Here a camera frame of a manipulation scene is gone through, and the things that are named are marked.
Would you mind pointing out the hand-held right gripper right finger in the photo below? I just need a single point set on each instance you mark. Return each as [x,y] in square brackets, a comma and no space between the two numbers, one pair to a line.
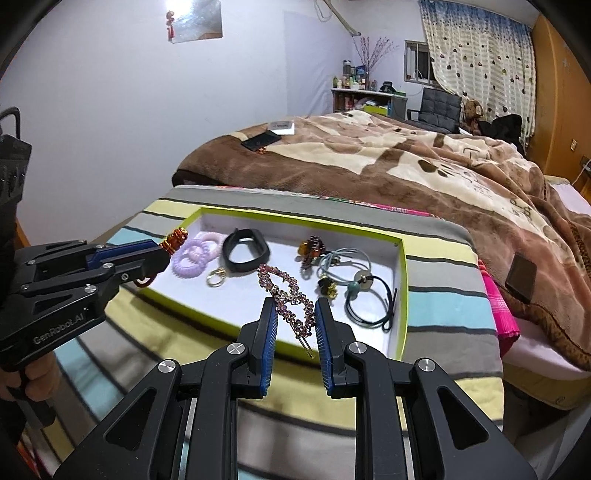
[323,355]

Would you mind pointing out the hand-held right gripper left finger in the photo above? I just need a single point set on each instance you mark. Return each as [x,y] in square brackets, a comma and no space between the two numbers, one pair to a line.
[268,350]

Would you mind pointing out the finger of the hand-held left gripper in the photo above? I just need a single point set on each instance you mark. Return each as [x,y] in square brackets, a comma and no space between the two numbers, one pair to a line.
[138,270]
[124,250]

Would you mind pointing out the red beaded hair ornament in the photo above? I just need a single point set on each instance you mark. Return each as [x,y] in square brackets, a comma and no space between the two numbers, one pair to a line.
[174,240]

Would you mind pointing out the pink rhinestone hair clip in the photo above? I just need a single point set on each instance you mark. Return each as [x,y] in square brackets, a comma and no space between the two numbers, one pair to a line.
[277,288]

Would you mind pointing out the green-edged white tray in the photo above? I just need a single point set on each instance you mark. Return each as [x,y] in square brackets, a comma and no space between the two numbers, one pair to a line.
[286,240]

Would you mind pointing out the person's left hand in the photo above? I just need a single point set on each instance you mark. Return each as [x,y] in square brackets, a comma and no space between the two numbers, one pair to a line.
[44,381]

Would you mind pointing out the yellow black flower charm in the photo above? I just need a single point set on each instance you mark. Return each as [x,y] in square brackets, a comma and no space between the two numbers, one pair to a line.
[328,287]

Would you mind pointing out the black wristband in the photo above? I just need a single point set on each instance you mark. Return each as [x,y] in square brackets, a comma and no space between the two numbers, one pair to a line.
[240,266]

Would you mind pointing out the brown beaded hair claw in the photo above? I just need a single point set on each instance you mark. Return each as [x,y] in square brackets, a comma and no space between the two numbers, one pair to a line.
[311,251]

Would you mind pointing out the striped cloth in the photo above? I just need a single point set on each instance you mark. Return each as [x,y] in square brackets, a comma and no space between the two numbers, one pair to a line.
[443,304]

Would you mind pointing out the black smartphone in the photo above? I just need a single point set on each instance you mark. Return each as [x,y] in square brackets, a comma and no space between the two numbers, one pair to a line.
[261,141]

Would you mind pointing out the brown patterned blanket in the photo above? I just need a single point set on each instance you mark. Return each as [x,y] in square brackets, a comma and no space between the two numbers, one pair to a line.
[369,180]

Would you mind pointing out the small white box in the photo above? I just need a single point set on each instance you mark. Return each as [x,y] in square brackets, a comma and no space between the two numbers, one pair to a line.
[281,127]

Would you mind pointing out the red hanging ornament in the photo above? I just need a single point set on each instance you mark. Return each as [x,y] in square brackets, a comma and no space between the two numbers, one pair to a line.
[171,25]

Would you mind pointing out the green storage box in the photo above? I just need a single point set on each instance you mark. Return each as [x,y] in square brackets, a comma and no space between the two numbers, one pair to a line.
[376,110]

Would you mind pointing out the white shelf unit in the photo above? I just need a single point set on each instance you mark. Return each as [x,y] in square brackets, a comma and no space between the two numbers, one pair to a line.
[346,104]

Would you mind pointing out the small black bag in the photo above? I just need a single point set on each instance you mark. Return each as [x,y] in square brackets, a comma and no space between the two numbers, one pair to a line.
[387,86]

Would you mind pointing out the black chair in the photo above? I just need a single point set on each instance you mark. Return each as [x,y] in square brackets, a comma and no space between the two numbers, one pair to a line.
[441,104]

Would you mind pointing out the row of bottles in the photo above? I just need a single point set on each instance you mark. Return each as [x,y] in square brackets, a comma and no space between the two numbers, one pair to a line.
[353,78]

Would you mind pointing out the brown teddy bear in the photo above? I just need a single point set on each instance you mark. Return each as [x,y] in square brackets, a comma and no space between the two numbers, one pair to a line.
[473,115]

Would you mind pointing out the black clothing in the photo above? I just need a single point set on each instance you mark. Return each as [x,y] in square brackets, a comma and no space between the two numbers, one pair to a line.
[505,131]

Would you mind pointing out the pink flower branches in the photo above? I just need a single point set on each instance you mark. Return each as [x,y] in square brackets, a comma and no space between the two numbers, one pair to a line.
[374,57]

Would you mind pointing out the window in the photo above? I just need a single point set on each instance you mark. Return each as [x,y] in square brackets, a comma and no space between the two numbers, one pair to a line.
[418,62]

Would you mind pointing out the air conditioner pipe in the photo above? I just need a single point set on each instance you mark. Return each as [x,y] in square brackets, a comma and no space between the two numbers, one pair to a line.
[341,21]

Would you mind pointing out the heart print curtain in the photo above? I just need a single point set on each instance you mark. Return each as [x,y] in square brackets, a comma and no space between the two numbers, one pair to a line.
[480,60]

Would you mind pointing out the wooden wardrobe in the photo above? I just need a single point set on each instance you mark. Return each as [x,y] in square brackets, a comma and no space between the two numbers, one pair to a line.
[561,92]

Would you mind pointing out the silver wall poster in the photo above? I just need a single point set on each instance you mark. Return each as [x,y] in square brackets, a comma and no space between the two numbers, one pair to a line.
[198,21]

